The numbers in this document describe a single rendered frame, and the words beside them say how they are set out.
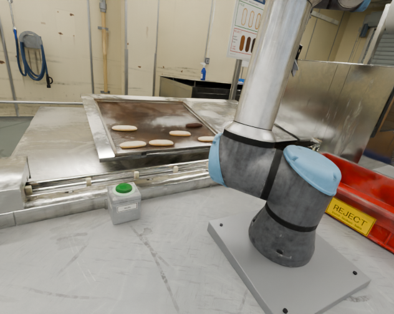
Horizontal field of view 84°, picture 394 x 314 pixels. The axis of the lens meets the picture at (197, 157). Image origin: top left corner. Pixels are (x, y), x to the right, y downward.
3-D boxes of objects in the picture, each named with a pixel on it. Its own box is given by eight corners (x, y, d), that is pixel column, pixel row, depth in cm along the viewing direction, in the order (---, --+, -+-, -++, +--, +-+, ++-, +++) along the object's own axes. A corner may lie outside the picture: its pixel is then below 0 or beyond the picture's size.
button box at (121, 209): (111, 237, 55) (110, 201, 51) (105, 218, 61) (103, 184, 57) (143, 228, 59) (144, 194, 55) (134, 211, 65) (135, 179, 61)
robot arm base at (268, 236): (325, 259, 51) (345, 227, 46) (273, 274, 45) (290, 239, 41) (282, 215, 63) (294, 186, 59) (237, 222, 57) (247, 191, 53)
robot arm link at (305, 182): (323, 236, 43) (356, 177, 37) (255, 210, 47) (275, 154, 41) (318, 204, 53) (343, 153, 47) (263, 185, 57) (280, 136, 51)
